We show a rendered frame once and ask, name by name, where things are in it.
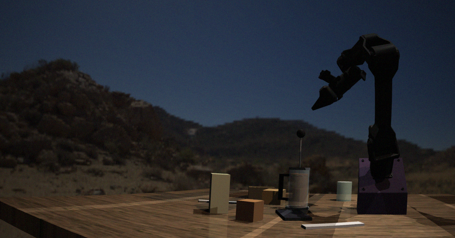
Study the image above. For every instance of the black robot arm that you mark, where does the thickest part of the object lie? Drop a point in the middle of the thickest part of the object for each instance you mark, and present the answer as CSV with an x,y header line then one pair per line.
x,y
382,57

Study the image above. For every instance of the french press coffee maker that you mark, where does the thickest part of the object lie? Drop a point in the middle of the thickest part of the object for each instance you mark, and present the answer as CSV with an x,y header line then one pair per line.
x,y
298,184

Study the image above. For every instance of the tan rectangular block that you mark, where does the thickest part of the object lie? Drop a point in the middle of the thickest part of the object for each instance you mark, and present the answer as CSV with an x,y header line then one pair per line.
x,y
219,193

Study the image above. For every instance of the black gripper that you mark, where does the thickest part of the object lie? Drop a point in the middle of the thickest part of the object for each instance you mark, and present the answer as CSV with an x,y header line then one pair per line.
x,y
329,95

